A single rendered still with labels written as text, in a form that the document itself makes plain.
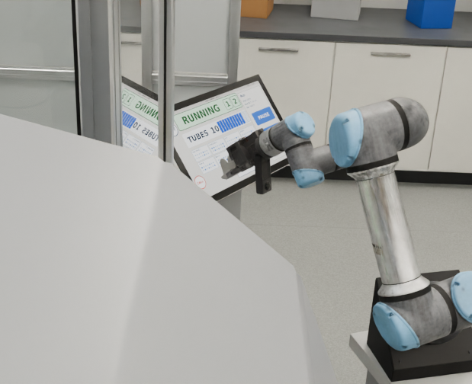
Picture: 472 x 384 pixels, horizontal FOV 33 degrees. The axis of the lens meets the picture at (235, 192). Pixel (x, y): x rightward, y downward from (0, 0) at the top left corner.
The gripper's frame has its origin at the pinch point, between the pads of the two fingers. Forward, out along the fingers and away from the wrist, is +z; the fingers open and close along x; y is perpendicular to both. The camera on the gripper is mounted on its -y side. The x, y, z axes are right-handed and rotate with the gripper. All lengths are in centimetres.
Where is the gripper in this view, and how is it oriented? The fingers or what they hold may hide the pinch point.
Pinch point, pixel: (226, 177)
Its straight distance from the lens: 232.4
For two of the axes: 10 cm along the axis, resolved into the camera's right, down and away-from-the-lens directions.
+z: -6.3, 3.5, 6.9
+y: -4.7, -8.8, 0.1
